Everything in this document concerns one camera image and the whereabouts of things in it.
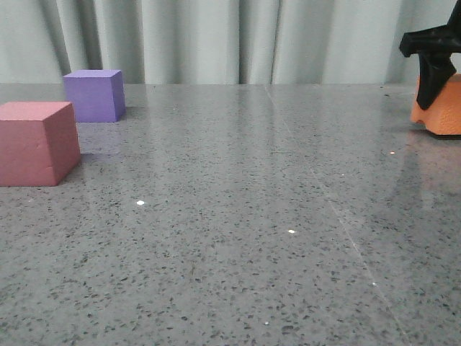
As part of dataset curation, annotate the purple foam cube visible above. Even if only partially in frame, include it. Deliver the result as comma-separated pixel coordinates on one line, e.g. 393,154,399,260
63,69,126,123

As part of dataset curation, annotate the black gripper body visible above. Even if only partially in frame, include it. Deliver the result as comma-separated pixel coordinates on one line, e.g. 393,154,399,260
399,6,460,58

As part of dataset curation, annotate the pink foam cube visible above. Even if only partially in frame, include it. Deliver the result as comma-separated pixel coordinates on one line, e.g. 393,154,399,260
1,102,81,187

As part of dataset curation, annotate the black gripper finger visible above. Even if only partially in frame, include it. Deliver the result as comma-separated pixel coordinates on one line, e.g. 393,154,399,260
416,53,456,110

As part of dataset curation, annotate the pale green curtain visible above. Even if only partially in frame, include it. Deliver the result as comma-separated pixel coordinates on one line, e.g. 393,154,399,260
1,1,455,84

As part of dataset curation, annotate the orange foam block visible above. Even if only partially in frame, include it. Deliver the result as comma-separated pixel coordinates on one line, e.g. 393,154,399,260
411,74,461,136

